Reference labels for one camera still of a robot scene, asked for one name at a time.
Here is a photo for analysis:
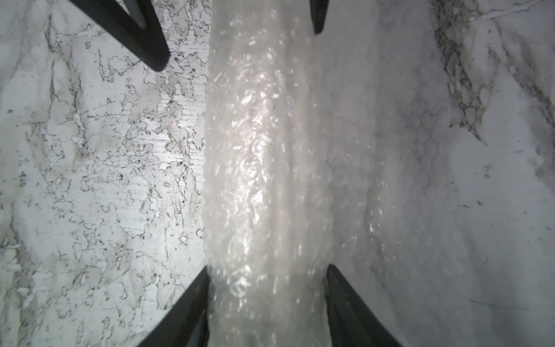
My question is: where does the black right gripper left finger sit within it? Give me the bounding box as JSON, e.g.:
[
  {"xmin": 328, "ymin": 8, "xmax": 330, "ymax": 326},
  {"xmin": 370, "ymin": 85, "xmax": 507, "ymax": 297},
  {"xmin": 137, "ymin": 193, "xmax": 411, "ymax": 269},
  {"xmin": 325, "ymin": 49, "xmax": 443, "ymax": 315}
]
[{"xmin": 139, "ymin": 267, "xmax": 210, "ymax": 347}]

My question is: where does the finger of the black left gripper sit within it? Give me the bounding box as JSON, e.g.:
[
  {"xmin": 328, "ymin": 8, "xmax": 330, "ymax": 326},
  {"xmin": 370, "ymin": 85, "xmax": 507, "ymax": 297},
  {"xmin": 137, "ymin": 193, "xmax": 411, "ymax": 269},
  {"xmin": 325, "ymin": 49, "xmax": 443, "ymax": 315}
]
[
  {"xmin": 309, "ymin": 0, "xmax": 330, "ymax": 35},
  {"xmin": 72, "ymin": 0, "xmax": 170, "ymax": 72}
]

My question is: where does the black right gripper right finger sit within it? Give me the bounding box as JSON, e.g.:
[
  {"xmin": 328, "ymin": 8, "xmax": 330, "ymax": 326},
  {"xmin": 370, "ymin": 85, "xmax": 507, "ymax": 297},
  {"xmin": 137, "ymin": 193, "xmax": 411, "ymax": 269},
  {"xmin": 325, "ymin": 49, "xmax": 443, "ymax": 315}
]
[{"xmin": 326, "ymin": 265, "xmax": 401, "ymax": 347}]

